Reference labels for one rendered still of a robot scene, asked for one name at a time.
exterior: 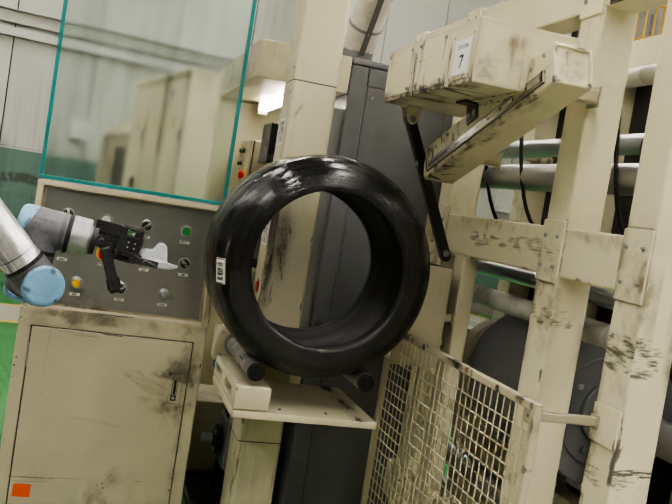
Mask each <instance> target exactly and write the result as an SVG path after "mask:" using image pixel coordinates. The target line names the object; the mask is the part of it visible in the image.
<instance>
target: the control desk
mask: <svg viewBox="0 0 672 504"><path fill-rule="evenodd" d="M35 205H38V206H43V207H46V208H49V209H53V210H57V211H61V212H64V213H68V214H71V215H75V216H76V215H77V216H80V217H84V218H88V219H92V220H93V221H94V223H93V226H95V225H96V223H97V220H98V218H99V219H102V220H105V221H108V222H112V223H116V224H120V225H122V224H123V225H126V226H130V227H134V228H138V229H141V230H143V231H144V232H145V233H144V237H143V239H144V241H143V245H142V248H140V252H139V255H141V254H140V253H141V250H142V249H144V248H148V249H153V248H154V247H155V246H156V245H157V244H158V243H164V244H165V245H166V246H167V263H171V264H174V265H177V266H178V267H177V269H173V270H164V269H158V268H153V267H148V266H144V265H140V264H136V263H135V264H130V263H126V262H123V261H119V260H116V259H115V260H114V264H115V268H116V272H117V276H118V277H119V278H120V280H121V287H122V288H120V292H118V293H113V294H111V293H110V292H109V290H108V289H107V287H106V280H107V278H106V274H105V270H104V265H103V261H102V257H101V253H100V248H99V247H98V246H95V247H94V251H93V254H92V255H91V254H87V252H85V256H83V257H82V256H78V255H74V254H70V253H66V252H62V251H58V250H56V252H55V256H54V259H53V263H52V265H53V267H55V268H56V269H58V270H59V271H60V272H61V274H62V275H63V278H64V281H65V290H64V293H63V295H62V297H61V298H60V299H59V300H58V301H57V302H56V303H55V304H53V305H51V306H48V307H37V306H32V305H30V304H29V303H23V302H21V304H20V311H19V319H18V326H17V333H16V340H15V347H14V354H13V361H12V368H11V375H10V383H9V390H8V397H7V404H6V411H5V418H4V425H3V432H2V439H1V447H0V504H181V499H182V493H183V486H184V480H185V473H186V467H187V460H188V454H189V447H190V440H191V434H192V427H193V421H194V414H195V408H196V401H197V395H198V388H199V381H200V375H201V368H202V362H203V355H204V349H205V342H206V336H207V329H208V327H207V325H206V324H208V323H209V317H210V310H211V304H212V303H211V300H210V297H209V294H208V291H207V287H206V283H205V276H204V249H205V243H206V238H207V234H208V231H209V228H210V225H211V222H212V220H213V218H214V215H215V213H216V212H217V210H218V208H219V206H220V205H214V204H207V203H201V202H194V201H188V200H181V199H175V198H168V197H162V196H156V195H149V194H143V193H136V192H130V191H123V190H117V189H110V188H104V187H97V186H91V185H84V184H78V183H71V182H65V181H58V180H52V179H45V178H41V179H38V183H37V191H36V198H35ZM14 483H16V484H30V485H31V486H30V493H29V497H17V496H12V489H13V484H14Z"/></svg>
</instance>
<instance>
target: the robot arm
mask: <svg viewBox="0 0 672 504"><path fill-rule="evenodd" d="M93 223H94V221H93V220H92V219H88V218H84V217H80V216H77V215H76V216H75V215H71V214H68V213H64V212H61V211H57V210H53V209H49V208H46V207H43V206H38V205H33V204H26V205H24V206H23V208H22V209H21V212H20V214H19V216H18V219H16V218H15V217H14V215H13V214H12V213H11V211H10V210H9V209H8V207H7V206H6V205H5V203H4V202H3V201H2V199H1V198H0V267H1V268H2V269H3V272H4V274H5V275H6V279H5V281H4V283H3V286H4V287H3V293H4V295H5V296H7V297H9V298H10V299H13V300H16V301H19V302H23V303H29V304H30V305H32V306H37V307H48V306H51V305H53V304H55V303H56V302H57V301H58V300H59V299H60V298H61V297H62V295H63V293H64V290H65V281H64V278H63V275H62V274H61V272H60V271H59V270H58V269H56V268H55V267H53V265H52V263H53V259H54V256H55V252H56V250H58V251H62V252H66V253H70V254H74V255H78V256H82V257H83V256H85V252H87V254H91V255H92V254H93V251H94V247H95V246H98V247H99V248H100V253H101V257H102V261H103V265H104V270H105V274H106V278H107V280H106V287H107V289H108V290H109V292H110V293H111V294H113V293H118V292H120V288H122V287H121V280H120V278H119V277H118V276H117V272H116V268H115V264H114V260H115V259H116V260H119V261H123V262H126V263H130V264H135V263H136V264H140V265H144V266H148V267H153V268H158V269H164V270H173V269H177V267H178V266H177V265H174V264H171V263H167V246H166V245H165V244H164V243H158V244H157V245H156V246H155V247H154V248H153V249H148V248H144V249H142V250H141V253H140V254H141V255H139V252H140V248H142V245H143V241H144V239H143V237H144V233H145V232H144V231H143V230H141V229H138V228H134V227H130V226H126V225H123V224H122V225H120V224H116V223H112V222H108V221H105V220H102V219H99V218H98V220H97V223H96V225H95V226H93ZM100 237H103V238H104V241H103V240H102V239H101V240H99V238H100Z"/></svg>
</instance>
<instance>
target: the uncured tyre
mask: <svg viewBox="0 0 672 504"><path fill-rule="evenodd" d="M320 191H324V192H327V193H330V194H332V195H334V196H336V197H337V198H339V199H341V200H342V201H343V202H345V203H346V204H347V205H348V206H349V207H350V208H351V209H352V210H353V211H354V212H355V214H356V215H357V216H358V218H359V219H360V221H361V223H362V224H363V227H364V229H365V231H366V234H367V237H368V241H369V247H370V266H369V272H368V276H367V279H366V282H365V284H364V287H363V289H362V291H361V292H360V294H359V296H358V297H357V299H356V300H355V301H354V302H353V304H352V305H351V306H350V307H349V308H348V309H347V310H346V311H345V312H343V313H342V314H341V315H339V316H338V317H336V318H335V319H333V320H331V321H329V322H327V323H324V324H321V325H318V326H314V327H308V328H292V327H286V326H282V325H279V324H276V323H273V322H271V321H269V320H267V319H266V318H265V316H264V314H263V313H262V311H261V309H260V307H259V305H258V303H257V300H256V297H255V294H254V289H253V284H252V262H253V256H254V252H255V248H256V245H257V243H258V240H259V238H260V236H261V234H262V232H263V230H264V229H265V227H266V226H267V224H268V223H269V222H270V220H271V219H272V218H273V217H274V216H275V215H276V214H277V213H278V212H279V211H280V210H281V209H282V208H284V207H285V206H286V205H288V204H289V203H291V202H292V201H294V200H296V199H298V198H300V197H302V196H305V195H308V194H311V193H315V192H320ZM216 257H219V258H224V259H226V260H225V284H221V283H217V282H216ZM204 276H205V283H206V287H207V291H208V294H209V297H210V300H211V303H212V305H213V307H214V309H215V311H216V313H217V315H218V317H219V318H220V320H221V321H222V323H223V324H224V325H225V327H226V328H227V329H228V331H229V332H230V333H231V334H232V336H233V337H234V338H235V339H236V341H237V342H238V343H239V344H240V345H241V346H242V347H243V348H244V349H245V350H246V351H247V352H248V353H249V354H251V355H252V356H253V357H254V358H256V359H257V360H259V361H260V362H262V363H263V364H265V365H267V366H271V367H273V368H276V369H278V370H280V371H283V373H286V374H289V375H293V376H298V377H305V378H328V377H336V376H341V375H346V374H349V373H353V372H355V371H358V370H361V369H363V368H365V367H367V366H369V365H371V364H373V363H375V362H376V361H378V360H379V359H381V358H382V357H384V356H385V355H386V354H388V353H389V352H390V351H391V350H392V349H393V348H394V347H395V346H396V345H397V344H398V343H399V342H400V341H401V340H402V339H403V338H404V337H405V335H406V334H407V333H408V331H409V330H410V328H411V327H412V325H413V324H414V322H415V320H416V319H417V317H418V315H419V312H420V310H421V308H422V305H423V303H424V300H425V296H426V293H427V289H428V283H429V276H430V253H429V246H428V240H427V236H426V233H425V230H424V227H423V224H422V222H421V219H420V217H419V215H418V213H417V211H416V209H415V208H414V206H413V205H412V203H411V202H410V200H409V199H408V197H407V196H406V195H405V193H404V192H403V191H402V190H401V189H400V188H399V187H398V186H397V185H396V184H395V183H394V182H393V181H392V180H391V179H390V178H388V177H387V176H386V175H384V174H383V173H382V172H380V171H379V170H377V169H375V168H373V167H372V166H370V165H368V164H365V163H363V162H360V161H358V160H355V159H351V158H348V157H343V156H337V155H306V156H295V157H289V158H284V159H281V160H277V161H274V162H272V163H269V164H267V165H265V166H263V167H261V168H259V169H257V170H255V171H254V172H252V173H251V174H249V175H248V176H247V177H245V178H244V179H243V180H242V181H240V182H239V183H238V184H237V185H236V186H235V187H234V188H233V189H232V190H231V191H230V193H229V194H228V195H227V196H226V198H225V199H224V200H223V202H222V203H221V205H220V206H219V208H218V210H217V212H216V213H215V215H214V218H213V220H212V222H211V225H210V228H209V231H208V234H207V238H206V243H205V249H204Z"/></svg>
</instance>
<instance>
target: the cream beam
mask: <svg viewBox="0 0 672 504"><path fill-rule="evenodd" d="M471 36H473V39H472V45H471V51H470V57H469V63H468V69H467V72H465V73H462V74H458V75H454V76H451V72H452V66H453V60H454V54H455V48H456V42H457V41H460V40H462V39H465V38H468V37H471ZM554 42H559V43H563V44H568V45H572V46H576V47H578V44H579V39H578V38H575V37H570V36H566V35H562V34H558V33H554V32H549V31H545V30H541V29H537V28H532V27H528V26H524V25H520V24H516V23H511V22H507V21H503V20H499V19H494V18H490V17H486V16H480V17H478V18H476V19H473V20H471V21H468V22H466V23H463V24H461V25H458V26H456V27H453V28H451V29H448V30H446V31H443V32H441V33H438V34H436V35H433V36H431V37H428V38H426V39H423V40H421V41H418V42H416V43H413V44H411V45H408V46H406V47H403V48H401V49H399V50H396V51H394V52H392V53H391V56H390V58H389V59H390V63H389V69H388V76H387V82H386V88H385V92H384V102H385V103H390V104H395V105H404V104H410V105H415V106H420V107H425V109H424V110H425V111H430V112H435V113H440V114H445V115H450V116H455V117H465V116H466V114H467V106H465V105H460V104H456V101H458V100H464V99H468V100H471V101H473V102H477V103H479V104H481V103H482V102H483V101H488V100H493V99H499V98H504V97H510V96H514V95H520V94H522V93H523V92H524V89H525V86H526V83H527V80H528V74H529V68H530V62H531V60H532V59H534V58H536V57H537V56H539V55H540V54H541V53H542V52H543V51H545V50H546V49H547V48H548V47H550V46H551V45H552V44H553V43H554Z"/></svg>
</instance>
